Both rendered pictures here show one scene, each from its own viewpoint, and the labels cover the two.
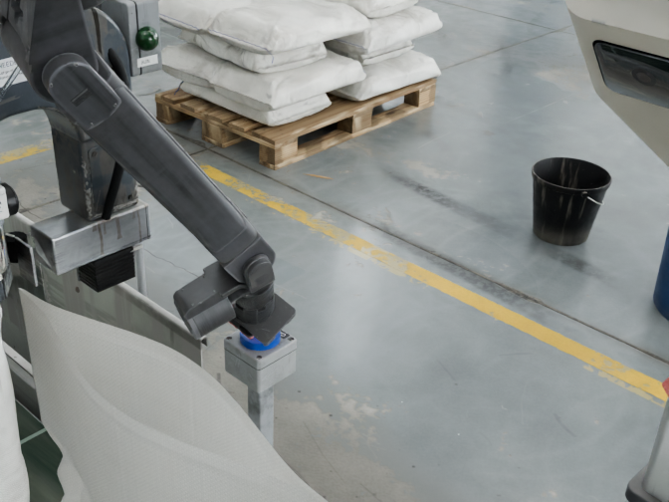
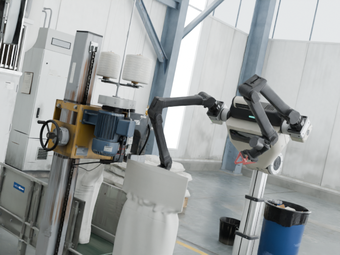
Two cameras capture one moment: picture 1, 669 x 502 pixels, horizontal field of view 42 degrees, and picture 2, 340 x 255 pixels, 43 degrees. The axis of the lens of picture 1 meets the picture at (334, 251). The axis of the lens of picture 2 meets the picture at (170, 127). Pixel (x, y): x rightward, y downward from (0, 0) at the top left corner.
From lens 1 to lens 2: 1.96 m
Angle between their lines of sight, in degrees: 27
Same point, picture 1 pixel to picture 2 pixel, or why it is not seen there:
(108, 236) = (138, 158)
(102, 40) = (147, 122)
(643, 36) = (236, 127)
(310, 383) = not seen: outside the picture
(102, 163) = (141, 143)
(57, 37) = (159, 110)
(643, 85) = (237, 136)
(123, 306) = (120, 194)
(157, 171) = (161, 137)
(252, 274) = (168, 164)
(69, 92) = (158, 118)
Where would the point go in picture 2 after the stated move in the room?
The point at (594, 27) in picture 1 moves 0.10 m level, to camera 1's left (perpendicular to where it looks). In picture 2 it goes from (229, 126) to (214, 123)
